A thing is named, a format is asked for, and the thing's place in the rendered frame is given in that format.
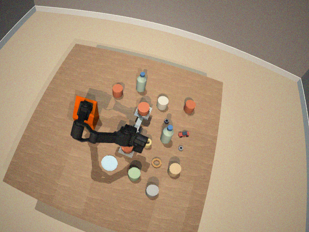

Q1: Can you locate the orange cylinder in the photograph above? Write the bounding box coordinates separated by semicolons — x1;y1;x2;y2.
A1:
112;84;123;98
121;146;133;154
138;102;150;116
183;100;196;114

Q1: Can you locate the red toy car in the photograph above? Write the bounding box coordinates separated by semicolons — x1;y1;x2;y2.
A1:
178;131;189;137

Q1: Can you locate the cream cylinder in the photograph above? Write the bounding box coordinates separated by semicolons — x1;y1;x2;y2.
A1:
157;96;169;110

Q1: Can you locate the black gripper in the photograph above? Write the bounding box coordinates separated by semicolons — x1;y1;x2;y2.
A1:
132;143;143;153

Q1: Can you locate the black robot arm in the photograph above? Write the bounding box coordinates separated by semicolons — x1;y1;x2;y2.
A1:
70;100;149;147

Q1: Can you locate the beige cylinder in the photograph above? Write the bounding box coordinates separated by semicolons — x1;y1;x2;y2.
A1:
168;163;181;177

